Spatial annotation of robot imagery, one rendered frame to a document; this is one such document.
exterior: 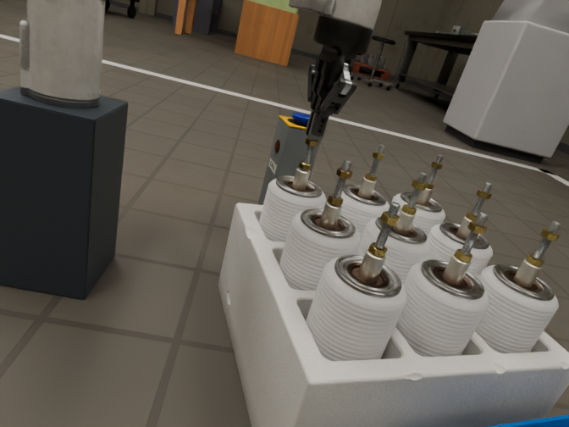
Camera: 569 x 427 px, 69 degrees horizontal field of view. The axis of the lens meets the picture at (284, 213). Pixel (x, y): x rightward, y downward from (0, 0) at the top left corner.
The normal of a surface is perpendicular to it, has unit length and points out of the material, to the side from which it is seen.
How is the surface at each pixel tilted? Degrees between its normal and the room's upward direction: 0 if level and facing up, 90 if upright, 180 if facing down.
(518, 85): 90
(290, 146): 90
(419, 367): 0
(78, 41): 90
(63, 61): 90
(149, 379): 0
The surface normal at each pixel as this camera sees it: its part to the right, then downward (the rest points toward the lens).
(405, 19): 0.03, 0.42
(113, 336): 0.24, -0.88
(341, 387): 0.28, 0.47
